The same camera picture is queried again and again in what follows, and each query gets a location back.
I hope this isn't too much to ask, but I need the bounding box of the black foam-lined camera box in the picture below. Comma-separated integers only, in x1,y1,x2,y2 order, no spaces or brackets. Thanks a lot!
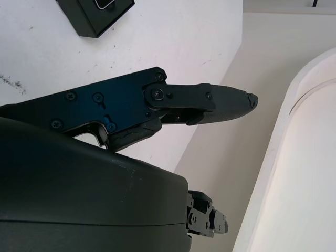
56,0,136,39

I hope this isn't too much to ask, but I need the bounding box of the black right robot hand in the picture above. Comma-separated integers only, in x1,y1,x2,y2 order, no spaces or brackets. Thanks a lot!
0,66,260,252

